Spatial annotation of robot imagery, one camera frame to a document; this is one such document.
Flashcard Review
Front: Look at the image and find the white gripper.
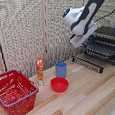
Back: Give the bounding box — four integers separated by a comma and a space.
67, 22, 101, 49

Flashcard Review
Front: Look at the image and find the blue plastic cup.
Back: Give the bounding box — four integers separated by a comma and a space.
54, 61, 69, 80

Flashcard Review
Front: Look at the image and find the red plastic bowl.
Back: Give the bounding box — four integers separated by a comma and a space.
49, 76, 71, 94

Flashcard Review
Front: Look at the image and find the orange red tube package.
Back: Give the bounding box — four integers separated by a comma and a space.
34, 56, 46, 87

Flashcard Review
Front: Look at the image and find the red plastic shopping basket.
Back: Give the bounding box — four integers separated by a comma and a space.
0, 67, 42, 115

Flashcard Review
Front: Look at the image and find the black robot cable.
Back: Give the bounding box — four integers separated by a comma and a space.
92, 5, 115, 25

